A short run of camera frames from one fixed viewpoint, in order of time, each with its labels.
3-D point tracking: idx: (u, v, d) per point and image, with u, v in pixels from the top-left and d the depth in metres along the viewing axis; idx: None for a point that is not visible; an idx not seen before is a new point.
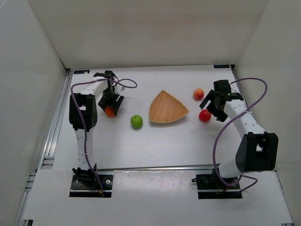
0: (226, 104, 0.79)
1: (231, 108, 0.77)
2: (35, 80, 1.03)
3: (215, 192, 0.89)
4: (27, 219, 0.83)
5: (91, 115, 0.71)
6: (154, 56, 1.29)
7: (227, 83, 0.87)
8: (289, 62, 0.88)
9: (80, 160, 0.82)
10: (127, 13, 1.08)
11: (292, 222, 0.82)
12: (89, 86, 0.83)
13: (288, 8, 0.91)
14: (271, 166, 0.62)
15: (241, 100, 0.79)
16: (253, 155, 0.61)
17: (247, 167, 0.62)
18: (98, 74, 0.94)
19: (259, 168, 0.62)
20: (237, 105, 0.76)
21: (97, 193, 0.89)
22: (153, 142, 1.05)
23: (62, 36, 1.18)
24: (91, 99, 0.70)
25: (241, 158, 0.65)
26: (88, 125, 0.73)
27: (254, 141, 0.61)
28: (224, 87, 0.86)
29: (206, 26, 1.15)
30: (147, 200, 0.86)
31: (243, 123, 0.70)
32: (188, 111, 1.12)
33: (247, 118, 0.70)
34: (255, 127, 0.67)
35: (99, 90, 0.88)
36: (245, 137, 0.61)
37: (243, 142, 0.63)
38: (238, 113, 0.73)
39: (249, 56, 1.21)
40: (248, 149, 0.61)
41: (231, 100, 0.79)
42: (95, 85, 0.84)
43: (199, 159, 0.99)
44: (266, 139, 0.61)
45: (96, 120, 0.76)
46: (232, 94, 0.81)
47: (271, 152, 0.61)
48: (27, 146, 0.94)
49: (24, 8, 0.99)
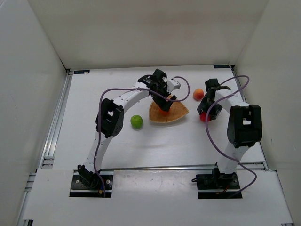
0: (217, 93, 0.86)
1: (220, 95, 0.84)
2: (35, 80, 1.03)
3: (215, 192, 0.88)
4: (27, 219, 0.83)
5: (113, 125, 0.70)
6: (154, 56, 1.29)
7: (217, 80, 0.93)
8: (289, 61, 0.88)
9: (88, 160, 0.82)
10: (127, 13, 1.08)
11: (292, 222, 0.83)
12: (125, 94, 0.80)
13: (288, 8, 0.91)
14: (258, 136, 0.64)
15: (229, 89, 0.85)
16: (241, 124, 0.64)
17: (237, 137, 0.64)
18: (142, 81, 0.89)
19: (248, 138, 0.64)
20: (225, 92, 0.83)
21: (97, 193, 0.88)
22: (154, 142, 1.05)
23: (63, 36, 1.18)
24: (119, 112, 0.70)
25: (230, 132, 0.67)
26: (107, 133, 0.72)
27: (241, 111, 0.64)
28: (214, 84, 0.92)
29: (206, 26, 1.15)
30: (147, 200, 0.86)
31: (230, 101, 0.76)
32: (188, 111, 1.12)
33: (233, 98, 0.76)
34: (241, 102, 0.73)
35: (137, 100, 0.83)
36: (232, 107, 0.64)
37: (230, 115, 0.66)
38: (225, 95, 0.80)
39: (249, 57, 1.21)
40: (236, 119, 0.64)
41: (220, 89, 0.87)
42: (132, 95, 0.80)
43: (199, 159, 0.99)
44: (251, 111, 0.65)
45: (118, 132, 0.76)
46: (221, 86, 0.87)
47: (257, 122, 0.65)
48: (27, 146, 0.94)
49: (24, 8, 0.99)
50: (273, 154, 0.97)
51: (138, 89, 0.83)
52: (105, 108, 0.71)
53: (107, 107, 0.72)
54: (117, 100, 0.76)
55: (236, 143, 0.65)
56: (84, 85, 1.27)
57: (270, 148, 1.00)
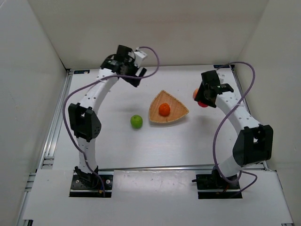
0: (218, 97, 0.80)
1: (223, 101, 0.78)
2: (35, 80, 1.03)
3: (215, 192, 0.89)
4: (27, 219, 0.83)
5: (90, 130, 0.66)
6: (154, 56, 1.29)
7: (216, 73, 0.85)
8: (289, 61, 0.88)
9: (81, 163, 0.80)
10: (127, 12, 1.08)
11: (292, 222, 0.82)
12: (91, 91, 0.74)
13: (288, 8, 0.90)
14: (267, 156, 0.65)
15: (231, 92, 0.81)
16: (251, 149, 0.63)
17: (247, 161, 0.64)
18: (106, 66, 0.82)
19: (257, 160, 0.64)
20: (229, 98, 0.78)
21: (97, 193, 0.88)
22: (153, 142, 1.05)
23: (63, 36, 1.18)
24: (90, 114, 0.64)
25: (238, 152, 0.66)
26: (88, 137, 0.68)
27: (251, 137, 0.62)
28: (213, 78, 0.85)
29: (206, 25, 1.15)
30: (147, 200, 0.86)
31: (237, 117, 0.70)
32: (188, 111, 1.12)
33: (240, 111, 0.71)
34: (250, 120, 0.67)
35: (105, 91, 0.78)
36: (242, 133, 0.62)
37: (239, 138, 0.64)
38: (231, 106, 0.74)
39: (249, 56, 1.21)
40: (246, 144, 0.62)
41: (222, 92, 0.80)
42: (99, 90, 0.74)
43: (199, 159, 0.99)
44: (262, 133, 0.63)
45: (98, 130, 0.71)
46: (223, 86, 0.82)
47: (268, 143, 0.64)
48: (27, 146, 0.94)
49: (24, 7, 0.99)
50: (273, 154, 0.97)
51: (102, 80, 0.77)
52: (73, 115, 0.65)
53: (76, 112, 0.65)
54: (83, 101, 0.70)
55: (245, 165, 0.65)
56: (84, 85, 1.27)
57: (270, 148, 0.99)
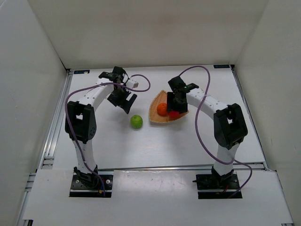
0: (187, 96, 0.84)
1: (192, 97, 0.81)
2: (35, 80, 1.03)
3: (215, 192, 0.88)
4: (27, 219, 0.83)
5: (86, 128, 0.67)
6: (154, 56, 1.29)
7: (181, 78, 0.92)
8: (289, 61, 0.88)
9: (79, 165, 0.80)
10: (127, 13, 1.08)
11: (292, 222, 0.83)
12: (90, 93, 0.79)
13: (288, 8, 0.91)
14: (245, 131, 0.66)
15: (197, 88, 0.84)
16: (229, 127, 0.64)
17: (229, 141, 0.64)
18: (104, 76, 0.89)
19: (237, 137, 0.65)
20: (197, 92, 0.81)
21: (97, 193, 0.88)
22: (152, 142, 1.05)
23: (63, 36, 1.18)
24: (88, 111, 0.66)
25: (219, 136, 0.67)
26: (84, 139, 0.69)
27: (224, 116, 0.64)
28: (178, 82, 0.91)
29: (206, 26, 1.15)
30: (147, 200, 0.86)
31: (208, 105, 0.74)
32: (187, 111, 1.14)
33: (209, 100, 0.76)
34: (219, 104, 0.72)
35: (102, 96, 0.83)
36: (216, 115, 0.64)
37: (215, 121, 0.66)
38: (200, 98, 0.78)
39: (249, 57, 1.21)
40: (223, 125, 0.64)
41: (190, 91, 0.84)
42: (97, 92, 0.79)
43: (199, 159, 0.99)
44: (233, 110, 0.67)
45: (93, 133, 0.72)
46: (188, 85, 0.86)
47: (241, 118, 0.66)
48: (27, 146, 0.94)
49: (24, 7, 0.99)
50: (273, 154, 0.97)
51: (101, 84, 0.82)
52: (71, 110, 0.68)
53: (74, 109, 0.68)
54: (83, 100, 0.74)
55: (230, 145, 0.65)
56: (84, 86, 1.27)
57: (270, 148, 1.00)
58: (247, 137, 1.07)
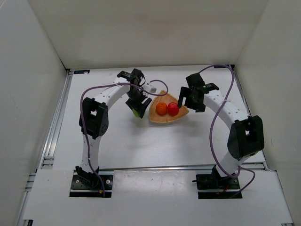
0: (206, 97, 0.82)
1: (211, 100, 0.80)
2: (35, 80, 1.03)
3: (215, 192, 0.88)
4: (27, 219, 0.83)
5: (99, 125, 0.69)
6: (154, 56, 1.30)
7: (199, 75, 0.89)
8: (289, 61, 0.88)
9: (83, 161, 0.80)
10: (127, 13, 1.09)
11: (292, 222, 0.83)
12: (106, 91, 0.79)
13: (289, 9, 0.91)
14: (261, 145, 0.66)
15: (217, 90, 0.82)
16: (245, 140, 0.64)
17: (241, 153, 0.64)
18: (122, 76, 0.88)
19: (251, 150, 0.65)
20: (216, 95, 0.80)
21: (97, 193, 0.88)
22: (153, 142, 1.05)
23: (63, 36, 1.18)
24: (103, 109, 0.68)
25: (233, 146, 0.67)
26: (95, 134, 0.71)
27: (242, 128, 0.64)
28: (197, 80, 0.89)
29: (206, 26, 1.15)
30: (147, 200, 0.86)
31: (227, 112, 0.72)
32: (188, 111, 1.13)
33: (229, 107, 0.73)
34: (239, 113, 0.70)
35: (118, 95, 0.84)
36: (234, 126, 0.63)
37: (232, 131, 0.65)
38: (219, 103, 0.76)
39: (249, 57, 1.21)
40: (239, 137, 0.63)
41: (209, 92, 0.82)
42: (114, 91, 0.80)
43: (199, 159, 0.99)
44: (252, 123, 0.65)
45: (104, 129, 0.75)
46: (208, 86, 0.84)
47: (260, 133, 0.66)
48: (27, 146, 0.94)
49: (24, 8, 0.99)
50: (273, 154, 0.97)
51: (118, 84, 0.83)
52: (86, 107, 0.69)
53: (90, 106, 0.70)
54: (98, 98, 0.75)
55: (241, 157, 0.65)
56: (84, 85, 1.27)
57: (270, 148, 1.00)
58: None
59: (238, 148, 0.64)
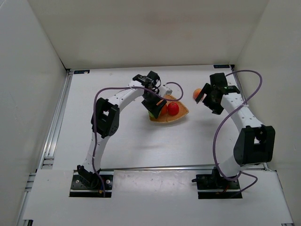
0: (224, 98, 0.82)
1: (228, 102, 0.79)
2: (35, 80, 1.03)
3: (215, 192, 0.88)
4: (27, 219, 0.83)
5: (109, 125, 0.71)
6: (154, 57, 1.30)
7: (224, 76, 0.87)
8: (289, 61, 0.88)
9: (86, 160, 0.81)
10: (127, 13, 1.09)
11: (292, 222, 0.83)
12: (120, 93, 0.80)
13: (288, 9, 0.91)
14: (268, 157, 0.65)
15: (237, 93, 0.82)
16: (251, 148, 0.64)
17: (245, 159, 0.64)
18: (137, 79, 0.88)
19: (256, 159, 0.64)
20: (234, 99, 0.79)
21: (97, 193, 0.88)
22: (154, 142, 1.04)
23: (63, 36, 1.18)
24: (114, 111, 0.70)
25: (239, 151, 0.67)
26: (104, 133, 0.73)
27: (251, 135, 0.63)
28: (220, 80, 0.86)
29: (206, 26, 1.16)
30: (147, 199, 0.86)
31: (241, 116, 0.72)
32: (188, 110, 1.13)
33: (244, 111, 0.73)
34: (253, 120, 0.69)
35: (131, 99, 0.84)
36: (243, 130, 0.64)
37: (241, 134, 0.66)
38: (236, 106, 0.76)
39: (249, 56, 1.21)
40: (246, 142, 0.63)
41: (228, 93, 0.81)
42: (127, 93, 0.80)
43: (199, 159, 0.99)
44: (263, 132, 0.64)
45: (114, 130, 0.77)
46: (229, 88, 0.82)
47: (269, 145, 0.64)
48: (27, 146, 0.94)
49: (24, 7, 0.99)
50: (273, 154, 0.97)
51: (132, 87, 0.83)
52: (99, 107, 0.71)
53: (103, 106, 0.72)
54: (112, 99, 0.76)
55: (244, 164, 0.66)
56: (84, 85, 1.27)
57: None
58: None
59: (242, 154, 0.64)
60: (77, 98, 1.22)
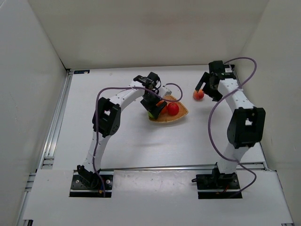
0: (220, 83, 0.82)
1: (224, 86, 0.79)
2: (35, 80, 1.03)
3: (215, 192, 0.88)
4: (27, 219, 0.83)
5: (110, 125, 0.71)
6: (154, 57, 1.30)
7: (221, 63, 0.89)
8: (289, 61, 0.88)
9: (86, 160, 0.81)
10: (127, 13, 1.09)
11: (292, 222, 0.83)
12: (121, 93, 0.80)
13: (288, 9, 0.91)
14: (259, 138, 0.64)
15: (233, 79, 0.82)
16: (243, 127, 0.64)
17: (237, 139, 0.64)
18: (138, 80, 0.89)
19: (248, 140, 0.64)
20: (230, 84, 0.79)
21: (97, 193, 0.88)
22: (153, 142, 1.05)
23: (63, 36, 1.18)
24: (115, 110, 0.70)
25: (231, 131, 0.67)
26: (105, 133, 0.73)
27: (243, 114, 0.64)
28: (218, 67, 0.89)
29: (206, 26, 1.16)
30: (147, 199, 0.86)
31: (234, 99, 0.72)
32: (187, 111, 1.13)
33: (238, 95, 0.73)
34: (246, 103, 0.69)
35: (132, 99, 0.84)
36: (235, 109, 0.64)
37: (233, 115, 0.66)
38: (230, 90, 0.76)
39: (249, 56, 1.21)
40: (237, 121, 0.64)
41: (225, 79, 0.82)
42: (128, 93, 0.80)
43: (199, 159, 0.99)
44: (255, 113, 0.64)
45: (115, 130, 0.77)
46: (226, 74, 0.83)
47: (260, 125, 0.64)
48: (27, 146, 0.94)
49: (24, 7, 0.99)
50: (273, 154, 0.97)
51: (133, 87, 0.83)
52: (101, 106, 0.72)
53: (104, 106, 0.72)
54: (113, 99, 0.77)
55: (237, 144, 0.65)
56: (84, 85, 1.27)
57: (270, 148, 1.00)
58: None
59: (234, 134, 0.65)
60: (77, 98, 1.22)
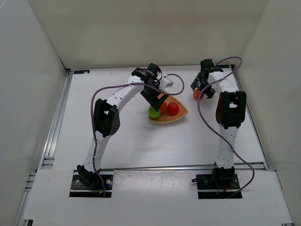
0: (209, 75, 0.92)
1: (212, 78, 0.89)
2: (35, 80, 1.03)
3: (215, 192, 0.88)
4: (27, 219, 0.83)
5: (110, 125, 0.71)
6: (154, 57, 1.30)
7: (210, 60, 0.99)
8: (289, 62, 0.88)
9: (86, 160, 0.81)
10: (127, 13, 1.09)
11: (292, 222, 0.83)
12: (118, 92, 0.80)
13: (288, 9, 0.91)
14: (242, 117, 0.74)
15: (221, 71, 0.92)
16: (227, 108, 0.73)
17: (224, 119, 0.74)
18: (137, 74, 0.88)
19: (233, 119, 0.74)
20: (217, 75, 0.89)
21: (97, 193, 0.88)
22: (154, 142, 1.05)
23: (63, 36, 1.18)
24: (113, 112, 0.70)
25: (219, 114, 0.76)
26: (106, 133, 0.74)
27: (227, 98, 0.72)
28: (208, 64, 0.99)
29: (206, 26, 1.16)
30: (147, 199, 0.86)
31: (221, 86, 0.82)
32: (187, 111, 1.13)
33: (224, 83, 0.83)
34: (230, 88, 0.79)
35: (131, 95, 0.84)
36: (220, 94, 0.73)
37: (219, 98, 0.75)
38: (217, 79, 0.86)
39: (249, 56, 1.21)
40: (223, 104, 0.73)
41: (213, 71, 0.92)
42: (125, 92, 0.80)
43: (199, 159, 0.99)
44: (238, 96, 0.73)
45: (116, 129, 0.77)
46: (215, 68, 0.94)
47: (242, 106, 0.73)
48: (27, 146, 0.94)
49: (24, 8, 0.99)
50: (273, 154, 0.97)
51: (131, 84, 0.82)
52: (98, 108, 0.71)
53: (101, 108, 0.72)
54: (110, 100, 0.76)
55: (225, 125, 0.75)
56: (84, 86, 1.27)
57: (270, 148, 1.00)
58: (247, 137, 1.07)
59: (221, 115, 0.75)
60: (77, 98, 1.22)
